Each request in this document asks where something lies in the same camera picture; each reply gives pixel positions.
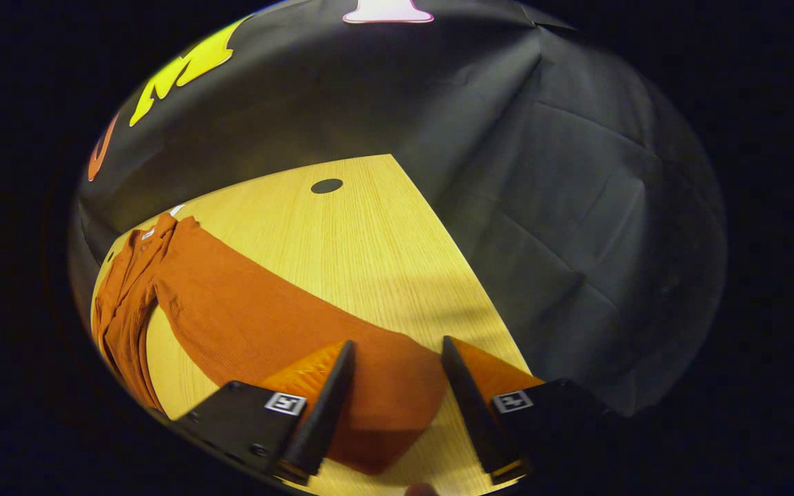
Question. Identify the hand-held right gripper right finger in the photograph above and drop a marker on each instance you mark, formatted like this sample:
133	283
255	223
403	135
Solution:
476	413

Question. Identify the rust orange knit garment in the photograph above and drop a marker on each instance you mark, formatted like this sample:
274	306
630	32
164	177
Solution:
245	317

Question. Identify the black backdrop cloth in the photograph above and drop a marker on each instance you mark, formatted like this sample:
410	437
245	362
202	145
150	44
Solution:
576	207

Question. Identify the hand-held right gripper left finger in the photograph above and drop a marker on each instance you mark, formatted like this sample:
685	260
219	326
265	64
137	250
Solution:
324	413

